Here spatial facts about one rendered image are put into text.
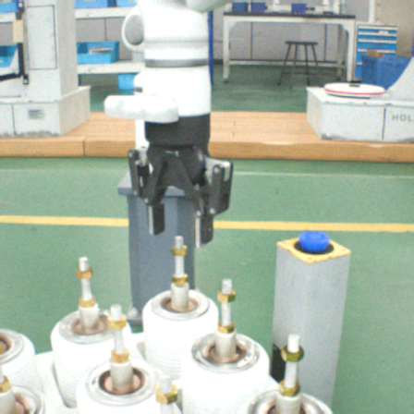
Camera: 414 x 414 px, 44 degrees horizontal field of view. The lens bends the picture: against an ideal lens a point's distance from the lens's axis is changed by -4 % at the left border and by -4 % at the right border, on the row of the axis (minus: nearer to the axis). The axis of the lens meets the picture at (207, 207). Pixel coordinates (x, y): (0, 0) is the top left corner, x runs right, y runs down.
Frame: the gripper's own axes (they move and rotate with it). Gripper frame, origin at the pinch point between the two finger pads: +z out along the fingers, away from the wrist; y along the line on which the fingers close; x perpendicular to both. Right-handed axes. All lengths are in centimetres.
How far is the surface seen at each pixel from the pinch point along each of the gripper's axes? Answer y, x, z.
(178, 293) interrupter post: -0.5, 1.0, 8.0
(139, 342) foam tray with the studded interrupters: 6.4, 1.5, 17.7
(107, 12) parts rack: 337, -318, -39
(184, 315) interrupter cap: -2.1, 2.1, 10.1
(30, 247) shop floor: 82, -34, 36
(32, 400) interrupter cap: -0.4, 23.8, 10.0
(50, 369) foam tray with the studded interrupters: 11.4, 13.1, 17.8
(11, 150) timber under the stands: 182, -98, 32
